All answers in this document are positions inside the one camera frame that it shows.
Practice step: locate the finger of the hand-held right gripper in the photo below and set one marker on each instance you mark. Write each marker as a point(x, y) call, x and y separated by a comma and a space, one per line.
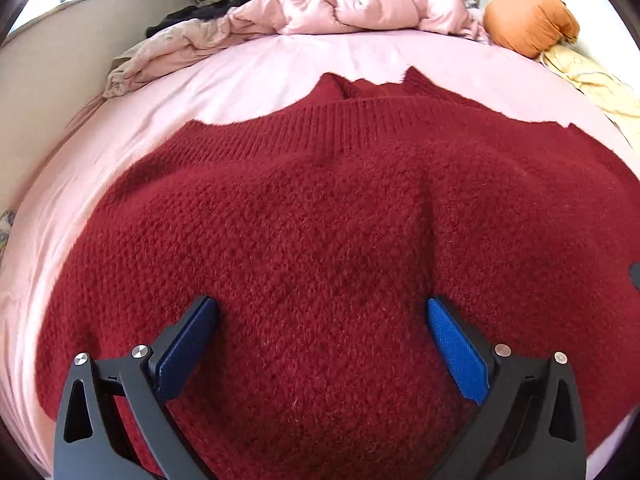
point(635, 275)

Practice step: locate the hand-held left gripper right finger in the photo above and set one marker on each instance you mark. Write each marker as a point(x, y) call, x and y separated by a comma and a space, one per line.
point(457, 355)

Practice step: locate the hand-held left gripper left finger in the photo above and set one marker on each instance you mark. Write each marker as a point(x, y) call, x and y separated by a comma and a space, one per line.
point(187, 355)

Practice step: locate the dark red knitted sweater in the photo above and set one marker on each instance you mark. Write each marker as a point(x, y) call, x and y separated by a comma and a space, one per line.
point(325, 220)

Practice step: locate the dark clothes pile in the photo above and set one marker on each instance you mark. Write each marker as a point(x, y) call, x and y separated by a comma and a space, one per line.
point(195, 15)

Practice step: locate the yellow pillow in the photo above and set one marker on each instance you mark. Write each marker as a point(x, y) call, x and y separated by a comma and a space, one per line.
point(595, 80)

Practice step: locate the pink bed sheet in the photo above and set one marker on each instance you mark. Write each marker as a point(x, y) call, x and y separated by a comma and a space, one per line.
point(200, 90)

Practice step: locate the orange pillow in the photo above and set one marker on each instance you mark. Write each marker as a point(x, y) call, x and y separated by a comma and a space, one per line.
point(527, 22)

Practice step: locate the beige crumpled cloth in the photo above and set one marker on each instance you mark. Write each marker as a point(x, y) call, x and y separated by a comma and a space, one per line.
point(170, 50)

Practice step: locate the pink duvet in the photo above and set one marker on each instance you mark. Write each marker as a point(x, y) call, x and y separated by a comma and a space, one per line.
point(375, 5)

